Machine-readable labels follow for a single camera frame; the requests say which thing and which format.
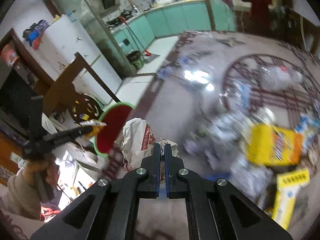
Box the yellow snack wrapper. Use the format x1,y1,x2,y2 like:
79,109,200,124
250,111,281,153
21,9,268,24
80,119,107,138

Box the yellow iced tea carton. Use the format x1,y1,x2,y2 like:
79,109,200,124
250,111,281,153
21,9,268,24
246,124,303,166

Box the beige sleeve left forearm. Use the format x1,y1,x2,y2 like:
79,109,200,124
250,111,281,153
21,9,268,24
1,173,41,220

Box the red green trash bin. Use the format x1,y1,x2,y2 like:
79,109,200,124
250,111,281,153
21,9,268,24
94,102,135,157

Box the dark kitchen waste bin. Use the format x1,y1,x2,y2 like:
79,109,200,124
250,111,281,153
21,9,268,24
126,50,144,70

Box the teal kitchen cabinets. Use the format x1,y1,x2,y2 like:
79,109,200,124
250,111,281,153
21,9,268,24
112,0,237,53

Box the left hand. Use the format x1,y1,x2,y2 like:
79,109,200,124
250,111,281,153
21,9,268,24
22,159,59,187

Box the dark wooden chair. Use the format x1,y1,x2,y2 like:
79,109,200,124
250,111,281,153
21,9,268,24
43,52,120,124

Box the crushed clear blue bottle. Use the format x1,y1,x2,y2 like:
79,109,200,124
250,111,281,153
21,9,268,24
183,112,246,171

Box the white red plastic bag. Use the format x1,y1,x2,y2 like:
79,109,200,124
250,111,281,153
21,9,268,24
114,118,180,171

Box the yellow white paper package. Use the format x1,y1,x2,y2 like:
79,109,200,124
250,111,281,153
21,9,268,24
271,168,310,230

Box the white refrigerator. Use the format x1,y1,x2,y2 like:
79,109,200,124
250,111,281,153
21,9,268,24
38,16,122,93

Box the clear plastic water bottle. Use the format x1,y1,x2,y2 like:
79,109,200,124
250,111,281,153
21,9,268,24
259,65,303,92

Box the red hanging garment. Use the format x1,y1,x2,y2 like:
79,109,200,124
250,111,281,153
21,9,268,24
248,0,272,36

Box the red handled mop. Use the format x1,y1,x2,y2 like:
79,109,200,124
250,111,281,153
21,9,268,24
119,16,151,57

